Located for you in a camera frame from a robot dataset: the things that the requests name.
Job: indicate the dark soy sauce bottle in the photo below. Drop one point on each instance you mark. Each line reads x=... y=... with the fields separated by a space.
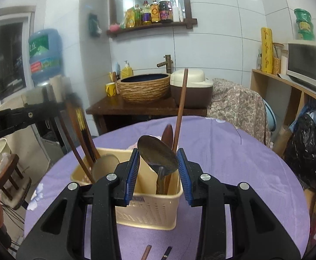
x=165 y=11

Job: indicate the brown chopstick on table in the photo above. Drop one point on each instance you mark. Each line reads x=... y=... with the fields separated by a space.
x=146 y=252

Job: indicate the green hanging packet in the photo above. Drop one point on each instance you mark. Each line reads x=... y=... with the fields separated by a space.
x=94 y=27

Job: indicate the blue water jug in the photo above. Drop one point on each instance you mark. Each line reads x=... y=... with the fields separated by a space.
x=45 y=55

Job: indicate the reddish thin chopstick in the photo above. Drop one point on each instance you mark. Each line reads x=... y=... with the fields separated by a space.
x=70 y=106

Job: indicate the yellow soap dispenser bottle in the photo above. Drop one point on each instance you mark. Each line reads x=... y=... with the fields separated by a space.
x=126 y=71

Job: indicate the purple floral tablecloth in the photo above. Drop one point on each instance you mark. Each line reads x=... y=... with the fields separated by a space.
x=223 y=151

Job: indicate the black gold chopstick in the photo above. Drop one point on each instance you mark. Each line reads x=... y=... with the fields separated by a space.
x=87 y=138

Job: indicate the yellow oil bottle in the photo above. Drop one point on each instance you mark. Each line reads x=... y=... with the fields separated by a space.
x=130 y=18

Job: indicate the woven brown basin sink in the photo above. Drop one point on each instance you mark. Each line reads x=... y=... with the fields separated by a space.
x=144 y=88

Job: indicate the light wooden shelf unit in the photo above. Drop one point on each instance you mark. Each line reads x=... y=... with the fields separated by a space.
x=285 y=97

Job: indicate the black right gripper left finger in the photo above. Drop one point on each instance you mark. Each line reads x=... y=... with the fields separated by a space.
x=59 y=233

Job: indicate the brown white rice cooker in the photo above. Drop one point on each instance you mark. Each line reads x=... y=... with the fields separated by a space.
x=198 y=92

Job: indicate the black chopstick on table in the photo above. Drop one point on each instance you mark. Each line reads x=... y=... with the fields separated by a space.
x=166 y=253

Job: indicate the bronze faucet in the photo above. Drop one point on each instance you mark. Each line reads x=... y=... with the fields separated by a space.
x=167 y=63

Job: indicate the tall yellow box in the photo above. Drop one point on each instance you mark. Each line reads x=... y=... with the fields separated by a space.
x=267 y=50

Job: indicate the dark wooden wall shelf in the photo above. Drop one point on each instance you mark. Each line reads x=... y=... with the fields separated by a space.
x=188 y=21

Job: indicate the dark brown wooden chopstick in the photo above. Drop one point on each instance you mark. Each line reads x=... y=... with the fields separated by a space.
x=180 y=111

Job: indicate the green stacked noodle cups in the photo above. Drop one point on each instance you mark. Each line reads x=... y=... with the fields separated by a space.
x=304 y=25

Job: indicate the yellow mug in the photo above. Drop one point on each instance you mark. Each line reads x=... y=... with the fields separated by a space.
x=111 y=89

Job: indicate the dark wooden sink counter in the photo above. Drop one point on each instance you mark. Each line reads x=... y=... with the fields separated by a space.
x=112 y=113

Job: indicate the cream plastic utensil basket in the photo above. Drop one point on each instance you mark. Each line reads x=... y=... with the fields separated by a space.
x=147 y=209

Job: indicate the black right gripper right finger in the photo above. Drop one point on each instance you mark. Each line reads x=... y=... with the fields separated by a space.
x=235 y=211

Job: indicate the small wooden stool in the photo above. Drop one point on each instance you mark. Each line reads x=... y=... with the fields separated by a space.
x=7 y=175

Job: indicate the light blue basin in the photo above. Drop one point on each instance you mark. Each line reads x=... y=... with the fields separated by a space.
x=272 y=122

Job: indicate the white microwave oven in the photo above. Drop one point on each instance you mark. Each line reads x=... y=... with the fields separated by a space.
x=301 y=63

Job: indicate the water dispenser machine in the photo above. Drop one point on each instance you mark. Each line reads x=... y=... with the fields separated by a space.
x=50 y=130

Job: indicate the large metal ladle spoon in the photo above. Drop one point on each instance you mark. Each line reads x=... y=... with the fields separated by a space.
x=161 y=159

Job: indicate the black garbage bag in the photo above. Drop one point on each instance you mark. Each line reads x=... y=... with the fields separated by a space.
x=300 y=153

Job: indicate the paper cup stack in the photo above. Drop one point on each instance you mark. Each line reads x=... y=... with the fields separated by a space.
x=58 y=88

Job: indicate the floral cloth covered chair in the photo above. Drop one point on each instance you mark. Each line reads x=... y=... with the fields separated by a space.
x=241 y=107

